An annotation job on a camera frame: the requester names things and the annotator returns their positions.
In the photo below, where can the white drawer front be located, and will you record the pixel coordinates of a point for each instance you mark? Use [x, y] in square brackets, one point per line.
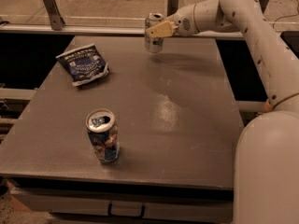
[81, 207]

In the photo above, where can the left metal window bracket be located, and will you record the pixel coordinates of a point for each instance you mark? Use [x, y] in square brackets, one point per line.
[56, 20]

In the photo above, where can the blue chip bag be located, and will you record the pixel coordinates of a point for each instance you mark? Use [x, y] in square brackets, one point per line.
[84, 64]

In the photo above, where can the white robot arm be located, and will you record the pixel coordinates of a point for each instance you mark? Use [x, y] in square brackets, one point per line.
[266, 183]

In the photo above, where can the middle metal window bracket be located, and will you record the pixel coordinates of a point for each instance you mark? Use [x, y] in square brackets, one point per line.
[172, 7]

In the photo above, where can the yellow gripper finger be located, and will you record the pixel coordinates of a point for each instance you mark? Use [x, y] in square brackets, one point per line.
[163, 29]

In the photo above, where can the black drawer handle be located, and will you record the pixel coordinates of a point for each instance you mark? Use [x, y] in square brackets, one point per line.
[126, 210]

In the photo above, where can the blue red energy drink can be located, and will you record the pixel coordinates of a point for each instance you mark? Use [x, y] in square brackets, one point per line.
[103, 133]

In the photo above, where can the silver green 7up can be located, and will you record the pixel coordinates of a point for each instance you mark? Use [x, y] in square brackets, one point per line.
[153, 43]

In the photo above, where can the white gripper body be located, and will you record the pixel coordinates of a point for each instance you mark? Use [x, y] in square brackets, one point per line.
[183, 22]

